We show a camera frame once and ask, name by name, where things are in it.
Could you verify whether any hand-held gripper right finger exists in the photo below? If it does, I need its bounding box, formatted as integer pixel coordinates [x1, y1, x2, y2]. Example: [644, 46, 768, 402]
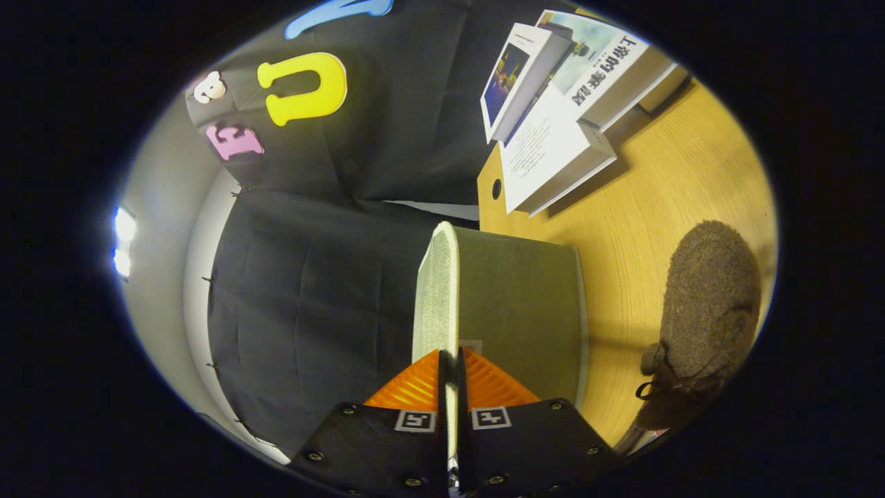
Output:
[456, 347, 623, 498]

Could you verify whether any brown fuzzy shoe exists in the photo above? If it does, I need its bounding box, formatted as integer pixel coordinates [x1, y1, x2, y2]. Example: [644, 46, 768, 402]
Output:
[612, 220, 763, 457]

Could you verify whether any dark covered book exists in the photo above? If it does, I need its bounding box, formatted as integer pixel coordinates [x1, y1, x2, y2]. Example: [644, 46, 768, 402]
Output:
[636, 62, 694, 118]

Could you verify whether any green fabric storage box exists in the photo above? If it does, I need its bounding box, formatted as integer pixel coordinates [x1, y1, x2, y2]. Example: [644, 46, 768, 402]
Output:
[411, 220, 590, 461]

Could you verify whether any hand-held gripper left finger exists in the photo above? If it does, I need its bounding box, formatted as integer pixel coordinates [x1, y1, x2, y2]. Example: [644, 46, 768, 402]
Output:
[287, 349, 451, 498]

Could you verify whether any book with blue picture cover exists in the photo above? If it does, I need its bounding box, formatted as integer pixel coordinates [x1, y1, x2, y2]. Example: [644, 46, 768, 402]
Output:
[481, 22, 575, 145]

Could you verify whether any white text-covered book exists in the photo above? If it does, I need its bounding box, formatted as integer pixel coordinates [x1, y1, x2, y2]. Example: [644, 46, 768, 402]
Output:
[498, 83, 618, 219]

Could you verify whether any small ceiling light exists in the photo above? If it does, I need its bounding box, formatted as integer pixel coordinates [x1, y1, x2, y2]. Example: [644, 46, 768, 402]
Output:
[112, 206, 138, 279]

